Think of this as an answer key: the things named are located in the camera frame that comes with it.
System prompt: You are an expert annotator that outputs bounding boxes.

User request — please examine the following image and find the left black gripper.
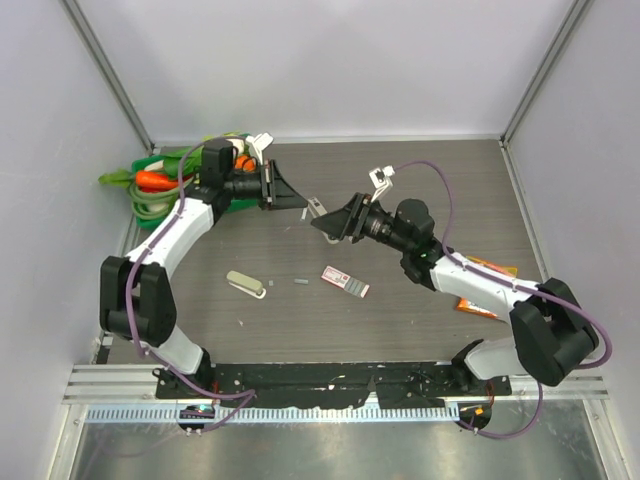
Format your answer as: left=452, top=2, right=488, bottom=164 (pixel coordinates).
left=224, top=160, right=307, bottom=212

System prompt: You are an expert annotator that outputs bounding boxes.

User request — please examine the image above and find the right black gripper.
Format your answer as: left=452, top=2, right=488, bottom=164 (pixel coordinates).
left=312, top=192, right=413, bottom=254

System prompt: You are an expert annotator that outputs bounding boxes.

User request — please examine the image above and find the black and beige stapler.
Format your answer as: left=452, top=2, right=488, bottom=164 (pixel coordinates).
left=303, top=197, right=339, bottom=245

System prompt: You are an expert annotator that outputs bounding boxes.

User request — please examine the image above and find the red white staple box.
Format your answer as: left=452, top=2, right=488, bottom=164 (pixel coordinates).
left=321, top=266, right=370, bottom=298

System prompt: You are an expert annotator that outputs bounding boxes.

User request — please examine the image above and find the small beige stapler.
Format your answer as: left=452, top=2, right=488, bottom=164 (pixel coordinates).
left=226, top=270, right=267, bottom=300

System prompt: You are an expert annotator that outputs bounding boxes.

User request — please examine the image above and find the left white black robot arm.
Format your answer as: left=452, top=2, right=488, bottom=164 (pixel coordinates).
left=99, top=133, right=307, bottom=399

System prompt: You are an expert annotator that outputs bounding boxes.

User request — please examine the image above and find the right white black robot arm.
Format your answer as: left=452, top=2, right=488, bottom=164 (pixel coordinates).
left=311, top=193, right=599, bottom=395

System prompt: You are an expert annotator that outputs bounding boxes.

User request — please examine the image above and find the small orange carrot piece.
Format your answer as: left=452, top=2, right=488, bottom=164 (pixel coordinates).
left=234, top=155, right=256, bottom=172

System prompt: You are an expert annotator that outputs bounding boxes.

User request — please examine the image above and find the green white bok choy toy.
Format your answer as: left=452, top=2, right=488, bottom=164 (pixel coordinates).
left=162, top=132, right=248, bottom=180

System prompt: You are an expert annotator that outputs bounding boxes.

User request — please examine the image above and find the green plastic tray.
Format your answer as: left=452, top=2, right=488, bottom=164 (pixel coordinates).
left=128, top=146, right=256, bottom=231

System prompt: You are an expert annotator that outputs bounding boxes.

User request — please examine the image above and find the orange carrot toy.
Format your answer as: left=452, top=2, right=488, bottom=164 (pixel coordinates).
left=134, top=170, right=179, bottom=193

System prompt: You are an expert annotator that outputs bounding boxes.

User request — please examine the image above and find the green long beans toy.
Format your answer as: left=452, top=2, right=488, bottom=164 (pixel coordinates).
left=127, top=182, right=180, bottom=220

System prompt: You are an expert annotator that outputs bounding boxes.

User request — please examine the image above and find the orange snack packet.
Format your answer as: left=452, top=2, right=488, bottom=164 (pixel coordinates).
left=453, top=255, right=519, bottom=321

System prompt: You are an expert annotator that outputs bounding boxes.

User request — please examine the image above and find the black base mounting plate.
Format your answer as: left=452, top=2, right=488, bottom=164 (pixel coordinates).
left=155, top=360, right=514, bottom=409

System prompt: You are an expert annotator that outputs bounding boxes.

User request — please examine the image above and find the green leaf outside tray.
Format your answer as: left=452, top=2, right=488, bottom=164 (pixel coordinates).
left=98, top=169, right=135, bottom=189

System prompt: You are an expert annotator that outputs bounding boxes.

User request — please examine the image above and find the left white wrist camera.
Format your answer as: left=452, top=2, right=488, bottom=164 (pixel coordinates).
left=245, top=132, right=274, bottom=165

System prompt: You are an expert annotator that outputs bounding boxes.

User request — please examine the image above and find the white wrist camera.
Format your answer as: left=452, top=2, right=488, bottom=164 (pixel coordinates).
left=245, top=132, right=274, bottom=165
left=368, top=165, right=395, bottom=201

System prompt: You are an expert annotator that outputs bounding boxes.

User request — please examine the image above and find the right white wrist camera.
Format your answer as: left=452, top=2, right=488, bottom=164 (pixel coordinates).
left=368, top=165, right=395, bottom=201

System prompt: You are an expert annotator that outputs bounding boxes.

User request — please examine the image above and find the aluminium rail front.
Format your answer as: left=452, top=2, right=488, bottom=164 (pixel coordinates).
left=62, top=358, right=611, bottom=401

